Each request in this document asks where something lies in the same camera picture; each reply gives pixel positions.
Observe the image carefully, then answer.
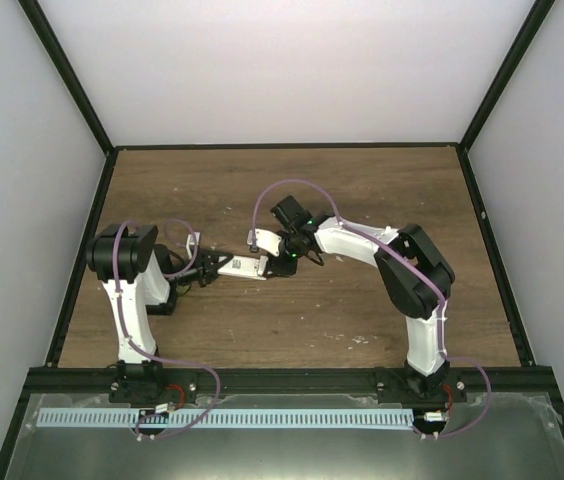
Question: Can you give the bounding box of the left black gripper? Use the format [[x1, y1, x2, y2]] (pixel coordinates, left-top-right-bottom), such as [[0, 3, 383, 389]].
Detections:
[[166, 250, 231, 288]]

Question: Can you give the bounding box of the white remote control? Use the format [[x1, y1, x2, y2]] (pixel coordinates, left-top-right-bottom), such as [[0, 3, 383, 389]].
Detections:
[[220, 256, 259, 280]]

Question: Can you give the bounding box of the white battery cover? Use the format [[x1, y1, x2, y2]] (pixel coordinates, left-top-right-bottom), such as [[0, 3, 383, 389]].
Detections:
[[254, 255, 270, 280]]

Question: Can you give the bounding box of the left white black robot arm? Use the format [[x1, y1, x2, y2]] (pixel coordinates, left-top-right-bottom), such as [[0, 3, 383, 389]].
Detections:
[[86, 220, 226, 404]]

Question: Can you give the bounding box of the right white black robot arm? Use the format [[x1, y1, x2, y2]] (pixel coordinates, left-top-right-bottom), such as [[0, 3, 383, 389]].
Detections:
[[249, 195, 455, 403]]

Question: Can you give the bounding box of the grey metal front plate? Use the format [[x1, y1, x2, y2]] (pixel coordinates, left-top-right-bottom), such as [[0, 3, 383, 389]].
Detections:
[[6, 393, 564, 479]]

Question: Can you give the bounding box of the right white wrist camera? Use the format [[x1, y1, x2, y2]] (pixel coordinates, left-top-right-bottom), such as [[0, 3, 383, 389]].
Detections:
[[247, 228, 282, 257]]

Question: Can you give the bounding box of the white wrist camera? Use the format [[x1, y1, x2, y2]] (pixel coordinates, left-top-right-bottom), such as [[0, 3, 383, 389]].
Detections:
[[247, 228, 282, 257], [185, 231, 201, 260]]

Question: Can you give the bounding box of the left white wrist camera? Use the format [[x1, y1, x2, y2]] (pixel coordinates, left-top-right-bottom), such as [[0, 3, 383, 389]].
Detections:
[[185, 231, 201, 260]]

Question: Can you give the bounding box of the light blue slotted cable duct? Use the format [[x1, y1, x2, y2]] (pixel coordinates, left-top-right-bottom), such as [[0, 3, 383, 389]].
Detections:
[[35, 407, 414, 430]]

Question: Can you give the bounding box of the black aluminium frame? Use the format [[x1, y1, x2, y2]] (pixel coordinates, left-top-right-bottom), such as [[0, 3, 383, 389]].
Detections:
[[0, 1, 564, 479]]

